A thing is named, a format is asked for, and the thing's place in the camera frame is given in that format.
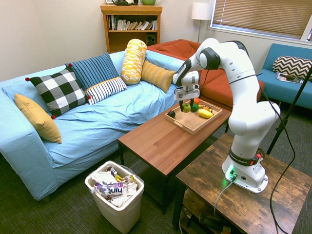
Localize power strip and clutter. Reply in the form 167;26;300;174
179;206;234;234

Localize white navy striped pillow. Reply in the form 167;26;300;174
84;76;128;106

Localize black camera stand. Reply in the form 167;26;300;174
266;65;312;156

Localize white shade floor lamp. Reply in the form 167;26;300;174
191;2;214;45

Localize mustard striped lumbar pillow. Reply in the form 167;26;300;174
140;60;177;94

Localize crumpled wrappers and paper trash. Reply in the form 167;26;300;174
90;167;138;208

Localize wooden serving tray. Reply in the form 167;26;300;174
164;98;223;136

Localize light blue sofa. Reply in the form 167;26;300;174
0;50;187;202

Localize rustic dark wood side table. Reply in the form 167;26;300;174
172;133;312;234

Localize small mixed toy vegetables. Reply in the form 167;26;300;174
198;103;215;114

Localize cream plastic trash bin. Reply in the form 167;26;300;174
84;160;145;234

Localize row of books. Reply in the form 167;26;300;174
108;15;158;31

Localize yellow patterned bolster pillow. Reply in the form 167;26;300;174
120;39;148;86

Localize black white checked pillow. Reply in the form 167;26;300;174
25;63;92;120

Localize reddish wood coffee table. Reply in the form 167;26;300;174
117;97;233;215

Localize black white chevron pillow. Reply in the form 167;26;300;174
272;55;312;81

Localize wooden bookshelf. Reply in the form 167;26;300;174
100;4;163;54

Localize plain mustard pillow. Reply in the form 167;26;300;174
14;93;62;144

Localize yellow toy mango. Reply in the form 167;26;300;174
197;109;214;119

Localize orange red couch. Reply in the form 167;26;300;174
146;39;266;111

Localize magazine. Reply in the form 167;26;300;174
275;72;304;85

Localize grey cable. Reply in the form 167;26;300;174
213;179;235;216

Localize wooden window blinds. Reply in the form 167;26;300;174
210;0;312;41

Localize teal sofa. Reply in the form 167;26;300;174
256;43;312;111

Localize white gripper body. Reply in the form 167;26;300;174
174;84;201;101

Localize black cable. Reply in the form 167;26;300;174
253;73;297;234

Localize blue striped pillow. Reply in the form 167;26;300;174
64;52;120;92

